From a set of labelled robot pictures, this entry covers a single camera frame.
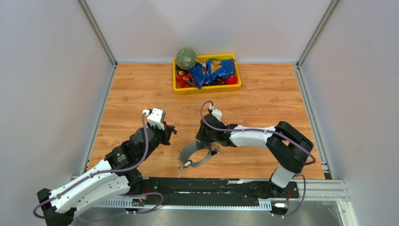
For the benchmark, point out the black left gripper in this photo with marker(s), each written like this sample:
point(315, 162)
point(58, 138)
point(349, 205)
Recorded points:
point(168, 129)

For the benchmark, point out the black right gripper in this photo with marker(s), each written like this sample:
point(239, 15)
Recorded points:
point(201, 135)

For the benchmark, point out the metal key holder plate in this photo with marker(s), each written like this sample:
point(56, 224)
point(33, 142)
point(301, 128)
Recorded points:
point(198, 152)

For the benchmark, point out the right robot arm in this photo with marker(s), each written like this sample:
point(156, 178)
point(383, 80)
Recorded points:
point(290, 148)

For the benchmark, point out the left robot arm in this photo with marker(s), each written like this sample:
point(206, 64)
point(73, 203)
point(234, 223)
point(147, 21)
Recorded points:
point(115, 175)

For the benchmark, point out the black tag with white label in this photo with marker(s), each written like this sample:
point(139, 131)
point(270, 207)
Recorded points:
point(187, 164)

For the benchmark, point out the yellow plastic bin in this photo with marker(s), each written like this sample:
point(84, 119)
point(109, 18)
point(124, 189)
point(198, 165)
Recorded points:
point(206, 89)

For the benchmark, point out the strawberries in bin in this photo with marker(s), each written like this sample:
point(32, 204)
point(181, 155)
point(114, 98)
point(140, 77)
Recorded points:
point(184, 79)

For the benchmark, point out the blue snack bag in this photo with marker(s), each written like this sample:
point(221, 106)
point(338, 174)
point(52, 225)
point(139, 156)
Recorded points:
point(212, 73)

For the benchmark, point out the red tomato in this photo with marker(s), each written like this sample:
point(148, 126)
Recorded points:
point(231, 80)

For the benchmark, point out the green melon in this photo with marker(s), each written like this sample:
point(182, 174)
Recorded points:
point(186, 59)

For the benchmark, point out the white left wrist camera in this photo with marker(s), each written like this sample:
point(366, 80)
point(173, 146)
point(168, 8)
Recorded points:
point(155, 117)

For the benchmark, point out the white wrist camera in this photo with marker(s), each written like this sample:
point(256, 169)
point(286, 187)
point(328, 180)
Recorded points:
point(155, 117)
point(215, 112)

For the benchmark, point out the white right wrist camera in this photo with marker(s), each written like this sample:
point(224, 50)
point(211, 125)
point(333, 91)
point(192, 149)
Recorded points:
point(215, 112)

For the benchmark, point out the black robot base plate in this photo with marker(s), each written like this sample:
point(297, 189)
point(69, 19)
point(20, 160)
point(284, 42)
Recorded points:
point(211, 191)

